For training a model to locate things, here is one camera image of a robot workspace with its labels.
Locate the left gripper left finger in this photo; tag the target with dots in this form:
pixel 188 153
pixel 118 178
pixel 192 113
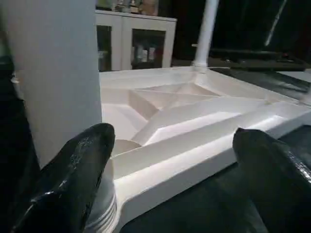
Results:
pixel 68 184

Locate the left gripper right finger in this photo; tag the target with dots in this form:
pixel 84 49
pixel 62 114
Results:
pixel 282 189

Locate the white plastic table top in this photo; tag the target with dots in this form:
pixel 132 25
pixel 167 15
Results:
pixel 194 126

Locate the white plastic table leg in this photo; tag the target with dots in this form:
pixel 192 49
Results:
pixel 206 29
pixel 48 73

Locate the black mat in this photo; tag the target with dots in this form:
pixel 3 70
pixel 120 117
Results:
pixel 204 204

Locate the dark low tv stand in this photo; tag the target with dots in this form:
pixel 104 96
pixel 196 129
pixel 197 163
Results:
pixel 262 57

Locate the white glass door cabinet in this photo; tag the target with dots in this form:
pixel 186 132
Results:
pixel 121 41

